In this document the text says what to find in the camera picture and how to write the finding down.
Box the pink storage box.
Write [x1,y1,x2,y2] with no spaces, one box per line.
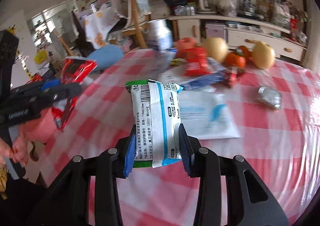
[205,22,227,41]

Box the red apple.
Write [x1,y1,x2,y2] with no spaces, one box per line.
[175,37,197,51]

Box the red snack bag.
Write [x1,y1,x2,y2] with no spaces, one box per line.
[176,47,211,77]

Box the white green tissue pack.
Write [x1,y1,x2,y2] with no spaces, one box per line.
[125,80,183,168]

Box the wooden dining chair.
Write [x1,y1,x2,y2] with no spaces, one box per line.
[121,0,151,49]

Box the red snack wrapper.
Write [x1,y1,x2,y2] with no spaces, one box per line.
[52,56,97,131]

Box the yellow pear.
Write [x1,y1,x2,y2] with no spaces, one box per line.
[202,37,228,63]
[252,41,276,69]

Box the red white checkered tablecloth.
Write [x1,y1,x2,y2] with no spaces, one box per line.
[40,50,319,225]

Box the blue cushioned stool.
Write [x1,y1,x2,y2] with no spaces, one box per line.
[87,44,124,71]

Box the white blue milk carton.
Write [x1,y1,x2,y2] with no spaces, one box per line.
[146,19,173,51]

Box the crumpled silver foil wrapper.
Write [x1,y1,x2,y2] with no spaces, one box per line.
[257,86,282,109]

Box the orange persimmon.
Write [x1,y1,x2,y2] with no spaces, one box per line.
[225,52,246,68]

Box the white blue wet-wipe pack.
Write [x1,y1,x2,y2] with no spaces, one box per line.
[178,90,241,140]

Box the person's left hand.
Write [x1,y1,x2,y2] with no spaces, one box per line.
[1,108,57,168]

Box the white TV cabinet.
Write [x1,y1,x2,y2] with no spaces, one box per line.
[169,14,307,63]

